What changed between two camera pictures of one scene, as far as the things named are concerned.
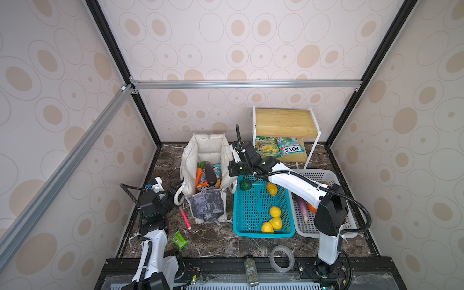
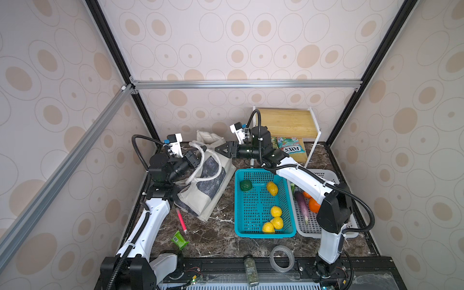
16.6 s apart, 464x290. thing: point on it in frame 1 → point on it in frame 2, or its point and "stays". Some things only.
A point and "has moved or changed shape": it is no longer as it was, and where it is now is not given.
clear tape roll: x=290 y=254 stays
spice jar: x=251 y=271 stays
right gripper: x=231 y=167 → x=233 y=148
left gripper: x=179 y=192 → x=190 y=158
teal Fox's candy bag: x=289 y=145 stays
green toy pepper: x=246 y=185 stays
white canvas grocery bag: x=205 y=205 has moved or changed shape
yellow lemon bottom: x=267 y=227 stays
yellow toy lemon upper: x=272 y=189 stays
